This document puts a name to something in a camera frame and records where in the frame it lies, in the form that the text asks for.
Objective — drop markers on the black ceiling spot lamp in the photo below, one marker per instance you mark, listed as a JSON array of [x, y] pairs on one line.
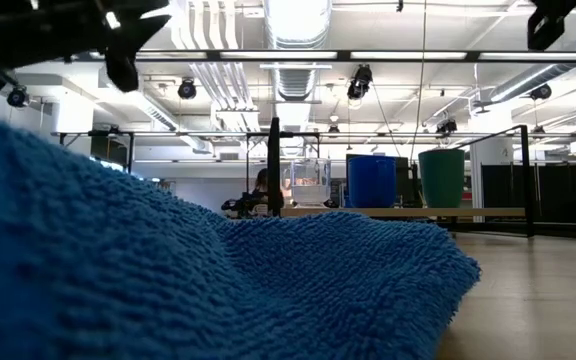
[[186, 89], [18, 97], [359, 82], [446, 125], [540, 91]]

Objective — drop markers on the wooden shelf board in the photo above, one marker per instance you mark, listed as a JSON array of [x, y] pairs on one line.
[[488, 212]]

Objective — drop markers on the black partition curtain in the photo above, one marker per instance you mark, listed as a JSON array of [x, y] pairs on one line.
[[558, 192]]

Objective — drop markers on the silver ribbed air duct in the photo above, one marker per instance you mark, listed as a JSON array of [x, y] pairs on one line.
[[295, 50]]

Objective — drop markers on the person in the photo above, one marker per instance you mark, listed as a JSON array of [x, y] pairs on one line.
[[262, 181]]

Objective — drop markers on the blue microfibre cloth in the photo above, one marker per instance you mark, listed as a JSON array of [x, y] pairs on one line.
[[168, 285]]

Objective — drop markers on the green plastic cup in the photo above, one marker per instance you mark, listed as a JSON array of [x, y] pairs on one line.
[[441, 177]]

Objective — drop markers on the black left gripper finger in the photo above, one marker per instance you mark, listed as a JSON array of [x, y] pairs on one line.
[[143, 6], [145, 30]]

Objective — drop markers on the black metal frame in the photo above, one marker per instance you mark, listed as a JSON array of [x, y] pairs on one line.
[[273, 165]]

